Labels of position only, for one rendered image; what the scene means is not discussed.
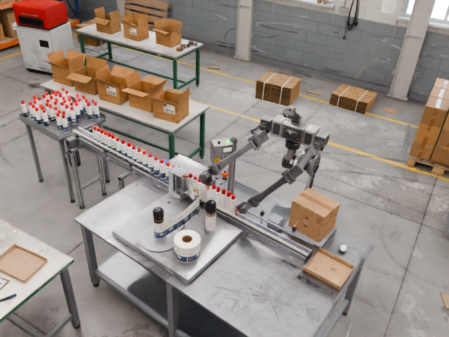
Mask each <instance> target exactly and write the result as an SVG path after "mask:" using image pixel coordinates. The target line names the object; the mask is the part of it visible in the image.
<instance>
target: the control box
mask: <svg viewBox="0 0 449 337"><path fill-rule="evenodd" d="M230 139H231V138H222V139H216V140H211V141H210V160H211V162H212V164H213V163H216V162H217V161H218V160H222V159H223V158H222V154H229V153H233V150H232V152H224V153H222V148H223V147H224V146H233V145H234V144H233V143H232V142H230ZM226 140H229V143H228V144H227V143H226ZM218 141H220V144H217V143H218Z"/></svg>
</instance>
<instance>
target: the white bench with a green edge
mask: <svg viewBox="0 0 449 337"><path fill-rule="evenodd" d="M13 244H16V245H18V246H21V247H23V248H25V249H28V250H30V251H32V252H34V253H37V254H39V255H41V256H43V257H45V258H47V260H48V262H47V263H46V264H45V265H44V266H43V267H42V268H41V269H40V270H39V271H38V272H37V273H36V274H35V275H34V276H33V277H32V278H31V279H29V280H28V281H27V282H26V283H25V284H24V283H22V282H20V281H18V280H16V279H14V278H12V277H9V276H8V275H5V274H4V273H1V272H0V277H2V278H5V279H8V280H10V282H9V283H8V284H7V285H6V286H5V287H4V288H3V289H2V290H1V291H0V299H2V298H6V297H7V296H10V295H13V294H17V295H16V296H15V297H13V298H9V299H7V300H4V301H2V302H0V323H1V322H2V321H4V319H7V320H9V321H10V322H11V323H13V324H15V325H16V326H17V327H18V328H20V329H22V330H23V331H24V332H26V333H28V334H29V335H30V336H32V337H42V336H40V335H39V334H38V333H36V332H34V331H33V330H32V329H30V328H28V327H27V326H26V325H25V324H23V323H21V322H20V321H19V320H17V319H15V318H14V317H13V316H11V314H12V313H13V312H14V311H15V310H16V309H18V308H19V307H20V306H22V305H23V304H24V303H25V302H26V301H27V300H29V299H30V298H31V297H32V296H34V295H35V294H36V293H37V292H38V291H39V290H41V289H42V288H43V287H45V286H46V285H47V284H48V283H49V282H50V281H51V280H53V279H54V278H55V277H57V276H58V275H60V278H61V282H62V286H63V290H64V294H65V298H66V302H67V306H68V310H69V314H68V315H67V316H66V317H65V318H64V319H63V320H62V321H61V322H60V323H59V324H58V325H57V326H56V327H55V328H54V329H53V330H52V331H51V332H50V333H49V334H47V335H46V336H45V337H54V336H55V335H56V334H57V333H58V332H59V331H60V330H61V329H62V328H63V327H64V326H65V325H66V324H67V323H68V322H69V321H70V320H71V322H72V325H73V326H74V328H75V329H78V328H79V327H80V324H81V323H80V318H79V314H78V309H77V306H76V301H75V297H74V294H73V288H72V285H71V280H70V276H69V271H68V267H69V266H70V265H71V264H72V263H73V262H74V259H73V258H71V257H70V256H68V255H66V254H64V253H62V252H60V251H58V250H57V249H55V248H53V247H52V246H50V245H48V244H46V243H44V242H42V241H40V240H39V239H37V238H35V237H34V236H32V235H30V234H28V233H26V232H24V231H22V230H21V229H19V228H17V227H16V226H14V225H12V224H10V223H8V222H6V221H4V220H3V219H1V218H0V255H1V254H2V253H4V252H5V251H6V250H7V249H9V248H10V247H11V246H12V245H13Z"/></svg>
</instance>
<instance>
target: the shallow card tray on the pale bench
mask: <svg viewBox="0 0 449 337"><path fill-rule="evenodd" d="M47 262H48V260H47V258H45V257H43V256H41V255H39V254H37V253H34V252H32V251H30V250H28V249H25V248H23V247H21V246H18V245H16V244H13V245H12V246H11V247H10V248H9V249H7V250H6V251H5V252H4V253H2V254H1V255H0V272H1V273H4V274H5V275H8V276H9V277H12V278H14V279H16V280H18V281H20V282H22V283H24V284H25V283H26V282H27V281H28V280H29V279H31V278H32V277H33V276H34V275H35V274H36V273H37V272H38V271H39V270H40V269H41V268H42V267H43V266H44V265H45V264H46V263H47Z"/></svg>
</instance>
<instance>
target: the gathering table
mask: <svg viewBox="0 0 449 337"><path fill-rule="evenodd" d="M28 114H29V118H25V117H24V116H23V113H20V114H19V116H20V121H22V122H24V123H25V126H26V129H27V135H28V138H29V143H30V146H31V151H32V154H33V159H34V162H35V167H36V171H37V175H38V179H39V182H40V183H42V182H43V181H44V180H43V176H42V173H41V168H40V164H39V159H38V156H37V151H36V147H35V143H34V139H33V134H32V131H31V127H33V128H34V129H36V130H38V131H40V132H42V133H44V134H45V135H47V136H49V137H51V138H52V139H54V140H56V141H58V142H59V147H60V151H61V157H62V161H63V167H64V171H65V177H66V181H67V187H68V191H69V197H70V200H71V201H70V203H75V201H76V200H75V197H74V193H73V187H72V183H71V176H70V172H69V166H68V162H67V159H66V158H65V154H64V153H65V145H64V140H65V138H67V137H69V136H71V135H72V134H74V133H75V132H73V130H76V131H82V132H84V131H83V130H80V129H79V127H80V128H83V129H84V130H88V129H90V128H93V126H97V125H98V127H100V129H103V124H102V123H103V122H105V121H106V115H104V114H102V113H101V112H100V119H99V120H96V118H94V117H93V120H88V116H86V113H84V115H83V116H81V120H77V119H76V122H77V124H72V123H71V122H68V125H69V132H67V133H65V132H64V131H63V130H62V131H59V130H58V127H57V124H56V122H51V120H49V127H45V126H44V124H42V125H41V126H40V125H38V124H37V122H34V120H32V119H31V115H30V112H29V110H28ZM102 159H103V165H104V174H105V179H106V183H109V182H110V176H109V170H108V161H107V160H106V159H104V158H102Z"/></svg>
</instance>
